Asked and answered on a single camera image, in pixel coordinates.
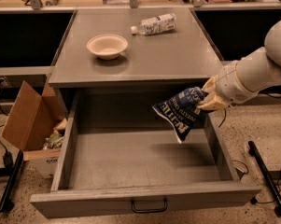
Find black stand leg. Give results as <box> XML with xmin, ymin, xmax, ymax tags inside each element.
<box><xmin>0</xmin><ymin>151</ymin><xmax>23</xmax><ymax>213</ymax></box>
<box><xmin>248</xmin><ymin>141</ymin><xmax>281</xmax><ymax>217</ymax></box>

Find grey cabinet counter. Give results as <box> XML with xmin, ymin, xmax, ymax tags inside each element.
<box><xmin>49</xmin><ymin>7</ymin><xmax>222</xmax><ymax>89</ymax></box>

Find green packaged items in box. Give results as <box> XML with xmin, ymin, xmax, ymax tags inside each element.
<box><xmin>43</xmin><ymin>119</ymin><xmax>67</xmax><ymax>149</ymax></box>

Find brown cardboard box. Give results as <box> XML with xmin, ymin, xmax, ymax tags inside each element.
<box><xmin>2</xmin><ymin>80</ymin><xmax>65</xmax><ymax>178</ymax></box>

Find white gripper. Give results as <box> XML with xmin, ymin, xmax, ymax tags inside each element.
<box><xmin>197</xmin><ymin>61</ymin><xmax>258</xmax><ymax>111</ymax></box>

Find black drawer handle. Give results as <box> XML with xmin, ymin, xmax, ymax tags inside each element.
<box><xmin>131</xmin><ymin>198</ymin><xmax>168</xmax><ymax>214</ymax></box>

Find blue chip bag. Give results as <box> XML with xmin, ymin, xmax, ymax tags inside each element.
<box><xmin>152</xmin><ymin>87</ymin><xmax>207</xmax><ymax>144</ymax></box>

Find black stand leg right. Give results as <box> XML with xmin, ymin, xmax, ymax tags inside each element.
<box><xmin>248</xmin><ymin>141</ymin><xmax>281</xmax><ymax>217</ymax></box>

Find black power adapter cable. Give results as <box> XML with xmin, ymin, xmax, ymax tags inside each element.
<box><xmin>0</xmin><ymin>124</ymin><xmax>15</xmax><ymax>170</ymax></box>

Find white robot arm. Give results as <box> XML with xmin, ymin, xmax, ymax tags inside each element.
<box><xmin>197</xmin><ymin>21</ymin><xmax>281</xmax><ymax>111</ymax></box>

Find clear plastic water bottle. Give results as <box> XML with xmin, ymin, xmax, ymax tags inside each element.
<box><xmin>131</xmin><ymin>13</ymin><xmax>176</xmax><ymax>35</ymax></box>

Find beige paper bowl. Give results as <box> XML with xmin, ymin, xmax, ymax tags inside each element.
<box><xmin>87</xmin><ymin>35</ymin><xmax>128</xmax><ymax>60</ymax></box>

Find black stand leg left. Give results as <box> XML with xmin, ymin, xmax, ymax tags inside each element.
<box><xmin>0</xmin><ymin>151</ymin><xmax>23</xmax><ymax>213</ymax></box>

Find open grey top drawer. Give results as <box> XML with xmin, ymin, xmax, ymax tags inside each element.
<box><xmin>31</xmin><ymin>91</ymin><xmax>260</xmax><ymax>218</ymax></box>

